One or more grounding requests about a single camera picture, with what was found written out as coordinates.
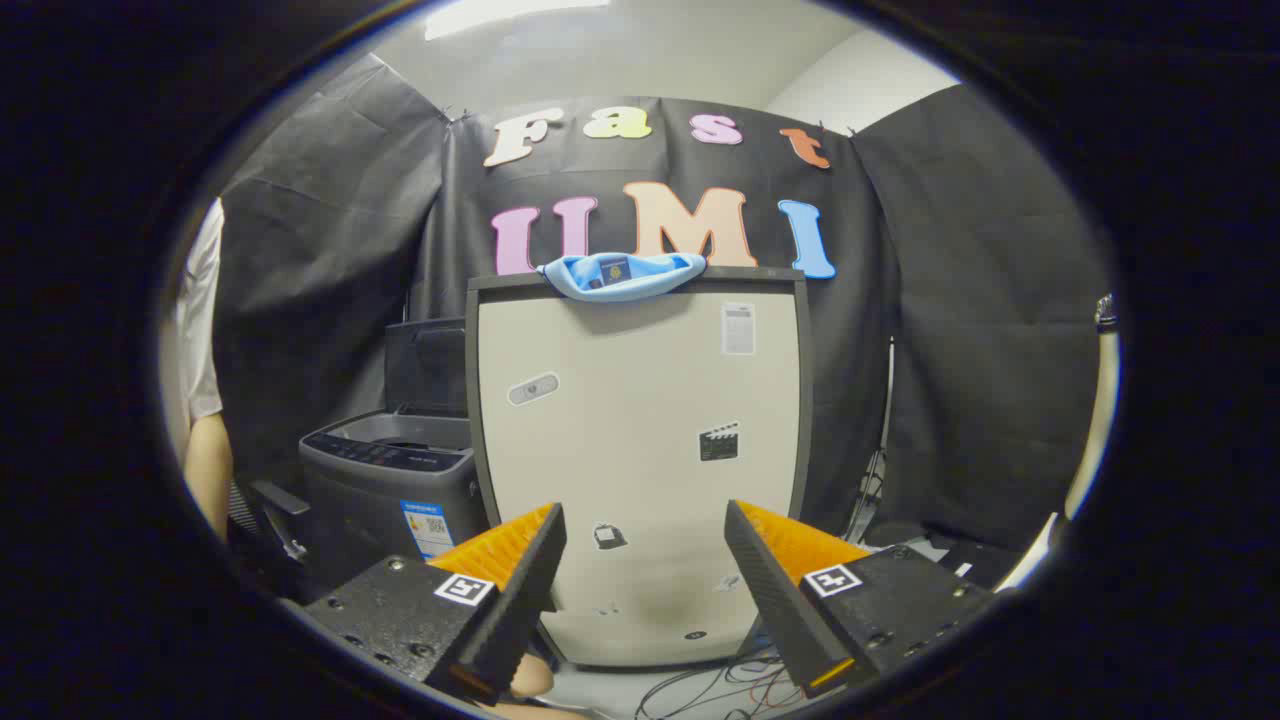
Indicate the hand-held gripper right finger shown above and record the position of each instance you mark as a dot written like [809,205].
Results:
[770,590]

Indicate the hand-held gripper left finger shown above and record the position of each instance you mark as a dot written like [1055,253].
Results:
[520,590]

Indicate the grey washing machine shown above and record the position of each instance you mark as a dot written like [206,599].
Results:
[370,510]

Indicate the light blue garment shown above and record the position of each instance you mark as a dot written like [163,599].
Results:
[650,282]

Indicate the person's bare leg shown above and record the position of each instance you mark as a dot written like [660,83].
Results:
[530,680]

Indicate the black floor equipment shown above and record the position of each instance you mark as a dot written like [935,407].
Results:
[980,565]

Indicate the black office chair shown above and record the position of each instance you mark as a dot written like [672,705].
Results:
[280,500]

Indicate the black backdrop cloth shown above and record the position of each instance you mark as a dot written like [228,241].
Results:
[950,350]

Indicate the beige cabinet with dark frame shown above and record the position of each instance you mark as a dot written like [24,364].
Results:
[640,400]

